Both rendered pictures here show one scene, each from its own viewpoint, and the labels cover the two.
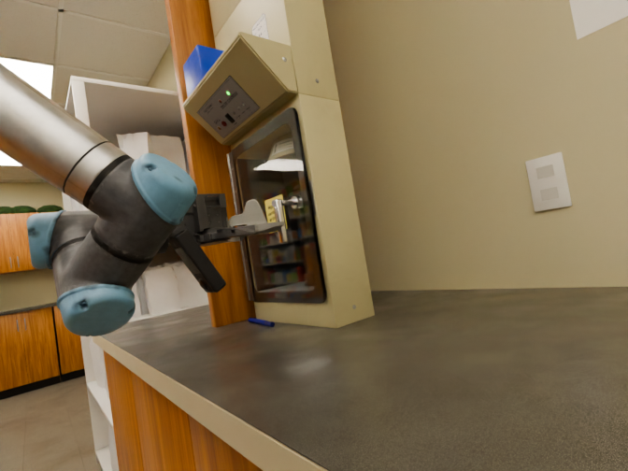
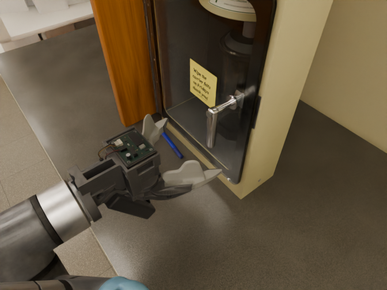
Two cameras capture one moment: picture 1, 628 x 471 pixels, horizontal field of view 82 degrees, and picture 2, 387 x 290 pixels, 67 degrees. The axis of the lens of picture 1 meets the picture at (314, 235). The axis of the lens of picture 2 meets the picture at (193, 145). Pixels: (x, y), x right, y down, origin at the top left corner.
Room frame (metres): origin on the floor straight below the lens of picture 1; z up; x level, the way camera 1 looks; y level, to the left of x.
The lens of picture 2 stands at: (0.35, 0.09, 1.52)
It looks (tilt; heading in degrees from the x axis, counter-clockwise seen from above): 48 degrees down; 0
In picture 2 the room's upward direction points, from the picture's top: straight up
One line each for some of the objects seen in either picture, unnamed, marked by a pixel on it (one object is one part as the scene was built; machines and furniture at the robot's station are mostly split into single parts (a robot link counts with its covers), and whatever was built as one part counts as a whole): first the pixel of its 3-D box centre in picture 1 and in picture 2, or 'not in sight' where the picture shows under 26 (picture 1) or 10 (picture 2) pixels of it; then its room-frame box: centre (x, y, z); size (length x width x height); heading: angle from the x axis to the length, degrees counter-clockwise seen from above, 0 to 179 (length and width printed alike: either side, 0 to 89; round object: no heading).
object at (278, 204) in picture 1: (287, 220); (219, 123); (0.72, 0.05, 1.17); 0.05 x 0.03 x 0.10; 128
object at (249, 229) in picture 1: (229, 233); (162, 184); (0.60, 0.14, 1.15); 0.09 x 0.05 x 0.02; 93
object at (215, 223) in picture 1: (190, 223); (118, 175); (0.60, 0.20, 1.17); 0.12 x 0.08 x 0.09; 129
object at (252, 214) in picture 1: (255, 216); (192, 171); (0.61, 0.09, 1.17); 0.09 x 0.03 x 0.06; 93
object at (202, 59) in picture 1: (212, 77); not in sight; (0.86, 0.19, 1.56); 0.10 x 0.10 x 0.09; 39
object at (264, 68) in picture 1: (234, 99); not in sight; (0.79, 0.13, 1.46); 0.32 x 0.11 x 0.10; 39
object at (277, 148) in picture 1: (270, 216); (194, 76); (0.82, 0.09, 1.19); 0.30 x 0.01 x 0.40; 38
